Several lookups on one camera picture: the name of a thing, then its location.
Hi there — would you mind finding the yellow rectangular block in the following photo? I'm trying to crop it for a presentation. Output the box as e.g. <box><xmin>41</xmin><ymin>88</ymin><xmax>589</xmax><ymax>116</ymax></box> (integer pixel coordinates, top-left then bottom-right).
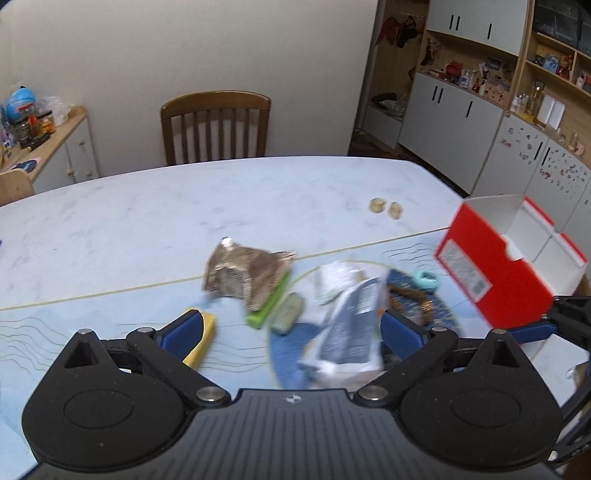
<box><xmin>183</xmin><ymin>311</ymin><xmax>216</xmax><ymax>370</ymax></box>

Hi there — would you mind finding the brown beaded bracelet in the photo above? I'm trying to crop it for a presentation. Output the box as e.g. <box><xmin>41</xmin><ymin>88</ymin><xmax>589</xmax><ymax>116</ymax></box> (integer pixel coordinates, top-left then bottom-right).
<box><xmin>386</xmin><ymin>283</ymin><xmax>436</xmax><ymax>326</ymax></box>

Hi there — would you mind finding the teal small round device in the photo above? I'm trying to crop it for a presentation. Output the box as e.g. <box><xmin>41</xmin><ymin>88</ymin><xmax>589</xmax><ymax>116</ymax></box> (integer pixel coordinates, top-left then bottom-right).
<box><xmin>412</xmin><ymin>271</ymin><xmax>440</xmax><ymax>294</ymax></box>

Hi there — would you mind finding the red white cardboard box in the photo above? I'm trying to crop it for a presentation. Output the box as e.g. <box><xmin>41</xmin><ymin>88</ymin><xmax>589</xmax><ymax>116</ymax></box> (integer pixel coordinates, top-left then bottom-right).
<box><xmin>436</xmin><ymin>194</ymin><xmax>588</xmax><ymax>329</ymax></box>

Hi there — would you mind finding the white pouch package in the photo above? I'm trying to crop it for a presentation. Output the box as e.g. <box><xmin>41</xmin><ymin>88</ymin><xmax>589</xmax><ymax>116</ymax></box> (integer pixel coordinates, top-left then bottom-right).
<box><xmin>298</xmin><ymin>260</ymin><xmax>387</xmax><ymax>392</ymax></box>

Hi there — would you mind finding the green stick package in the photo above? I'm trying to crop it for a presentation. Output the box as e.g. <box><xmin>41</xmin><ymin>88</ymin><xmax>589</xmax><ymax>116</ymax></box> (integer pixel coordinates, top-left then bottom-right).
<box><xmin>245</xmin><ymin>273</ymin><xmax>290</xmax><ymax>329</ymax></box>

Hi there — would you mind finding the gold foil snack bag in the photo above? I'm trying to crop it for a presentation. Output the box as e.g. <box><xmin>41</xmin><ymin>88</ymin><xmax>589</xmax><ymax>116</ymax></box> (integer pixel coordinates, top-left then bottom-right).
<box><xmin>202</xmin><ymin>237</ymin><xmax>296</xmax><ymax>311</ymax></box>

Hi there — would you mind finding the grey green soap bar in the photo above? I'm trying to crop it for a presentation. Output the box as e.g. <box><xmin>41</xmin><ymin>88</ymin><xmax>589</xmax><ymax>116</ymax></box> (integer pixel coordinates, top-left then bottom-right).
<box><xmin>270</xmin><ymin>292</ymin><xmax>304</xmax><ymax>335</ymax></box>

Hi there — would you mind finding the beige round piece right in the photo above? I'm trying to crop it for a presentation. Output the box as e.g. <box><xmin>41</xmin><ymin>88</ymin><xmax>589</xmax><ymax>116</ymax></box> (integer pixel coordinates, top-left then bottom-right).
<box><xmin>388</xmin><ymin>202</ymin><xmax>404</xmax><ymax>220</ymax></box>

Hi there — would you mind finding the beige round piece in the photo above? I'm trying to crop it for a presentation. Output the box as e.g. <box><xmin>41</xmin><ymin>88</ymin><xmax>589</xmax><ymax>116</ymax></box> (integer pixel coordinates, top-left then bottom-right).
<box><xmin>369</xmin><ymin>198</ymin><xmax>388</xmax><ymax>214</ymax></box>
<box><xmin>388</xmin><ymin>202</ymin><xmax>404</xmax><ymax>220</ymax></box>

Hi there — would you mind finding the beige round piece left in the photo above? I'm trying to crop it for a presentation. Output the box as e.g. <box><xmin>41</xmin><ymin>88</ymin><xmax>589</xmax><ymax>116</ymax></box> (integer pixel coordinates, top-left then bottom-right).
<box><xmin>369</xmin><ymin>198</ymin><xmax>388</xmax><ymax>214</ymax></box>

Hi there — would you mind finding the wooden white side cabinet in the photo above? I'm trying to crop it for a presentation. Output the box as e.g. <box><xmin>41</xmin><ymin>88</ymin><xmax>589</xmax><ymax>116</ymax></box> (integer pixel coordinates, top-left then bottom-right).
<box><xmin>1</xmin><ymin>106</ymin><xmax>100</xmax><ymax>206</ymax></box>

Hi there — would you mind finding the brown wooden chair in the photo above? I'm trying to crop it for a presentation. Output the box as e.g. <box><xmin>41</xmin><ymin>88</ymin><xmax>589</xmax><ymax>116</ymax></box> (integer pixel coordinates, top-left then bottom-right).
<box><xmin>160</xmin><ymin>90</ymin><xmax>271</xmax><ymax>166</ymax></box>

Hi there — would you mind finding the blue round toy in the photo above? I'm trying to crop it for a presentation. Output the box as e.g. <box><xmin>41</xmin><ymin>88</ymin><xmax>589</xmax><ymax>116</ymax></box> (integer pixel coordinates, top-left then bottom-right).
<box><xmin>5</xmin><ymin>86</ymin><xmax>36</xmax><ymax>122</ymax></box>

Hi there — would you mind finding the white wooden wall cabinet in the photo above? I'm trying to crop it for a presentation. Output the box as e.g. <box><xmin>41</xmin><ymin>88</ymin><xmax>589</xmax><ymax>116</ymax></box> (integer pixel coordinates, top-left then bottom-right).
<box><xmin>398</xmin><ymin>1</ymin><xmax>590</xmax><ymax>234</ymax></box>

